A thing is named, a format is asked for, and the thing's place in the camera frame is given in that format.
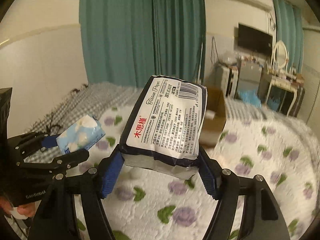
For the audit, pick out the blue cloud tissue pack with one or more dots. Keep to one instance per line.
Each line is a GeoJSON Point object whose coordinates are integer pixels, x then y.
{"type": "Point", "coordinates": [83, 134]}

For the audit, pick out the person's left hand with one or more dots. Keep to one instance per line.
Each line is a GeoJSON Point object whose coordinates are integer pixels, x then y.
{"type": "Point", "coordinates": [20, 212]}

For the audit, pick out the blue plastic bags pile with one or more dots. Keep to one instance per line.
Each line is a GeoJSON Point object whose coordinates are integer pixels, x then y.
{"type": "Point", "coordinates": [250, 97]}

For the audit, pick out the white flat mop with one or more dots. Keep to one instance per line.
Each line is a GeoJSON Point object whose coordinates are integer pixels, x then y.
{"type": "Point", "coordinates": [199, 81]}

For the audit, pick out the brown cardboard box on bed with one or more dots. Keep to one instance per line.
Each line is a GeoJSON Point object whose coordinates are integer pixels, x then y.
{"type": "Point", "coordinates": [214, 118]}

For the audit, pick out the large teal curtain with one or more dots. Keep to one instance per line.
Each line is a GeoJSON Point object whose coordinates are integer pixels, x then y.
{"type": "Point", "coordinates": [127, 41]}

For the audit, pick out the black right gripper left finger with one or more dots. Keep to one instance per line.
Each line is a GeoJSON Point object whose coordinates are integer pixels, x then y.
{"type": "Point", "coordinates": [56, 215]}

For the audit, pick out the grey checked bed sheet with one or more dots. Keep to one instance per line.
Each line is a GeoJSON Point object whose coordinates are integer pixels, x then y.
{"type": "Point", "coordinates": [110, 104]}

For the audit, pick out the white floral quilt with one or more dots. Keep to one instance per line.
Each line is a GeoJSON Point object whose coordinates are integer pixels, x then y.
{"type": "Point", "coordinates": [260, 181]}

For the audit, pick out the blue laundry basket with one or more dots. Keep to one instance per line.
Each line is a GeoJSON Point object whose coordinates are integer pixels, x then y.
{"type": "Point", "coordinates": [274, 103]}

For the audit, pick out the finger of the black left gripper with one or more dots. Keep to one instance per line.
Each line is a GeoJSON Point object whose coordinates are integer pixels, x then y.
{"type": "Point", "coordinates": [25, 145]}
{"type": "Point", "coordinates": [61, 163]}

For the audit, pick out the white suitcase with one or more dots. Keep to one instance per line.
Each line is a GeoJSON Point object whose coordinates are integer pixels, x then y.
{"type": "Point", "coordinates": [226, 78]}

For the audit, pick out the grey mini fridge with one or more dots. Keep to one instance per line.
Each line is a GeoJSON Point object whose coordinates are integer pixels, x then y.
{"type": "Point", "coordinates": [248, 77]}

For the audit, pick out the small teal curtain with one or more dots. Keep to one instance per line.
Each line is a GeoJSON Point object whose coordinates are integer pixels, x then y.
{"type": "Point", "coordinates": [290, 31]}

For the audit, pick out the dark tissue paper pack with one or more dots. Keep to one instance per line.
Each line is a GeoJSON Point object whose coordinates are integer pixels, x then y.
{"type": "Point", "coordinates": [163, 129]}

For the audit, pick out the white dressing table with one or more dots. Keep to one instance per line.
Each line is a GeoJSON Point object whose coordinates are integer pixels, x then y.
{"type": "Point", "coordinates": [290, 93]}

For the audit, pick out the black wall television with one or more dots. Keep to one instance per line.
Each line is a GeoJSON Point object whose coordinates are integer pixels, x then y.
{"type": "Point", "coordinates": [254, 40]}

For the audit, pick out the white oval vanity mirror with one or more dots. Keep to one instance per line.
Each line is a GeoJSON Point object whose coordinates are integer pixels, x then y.
{"type": "Point", "coordinates": [279, 56]}

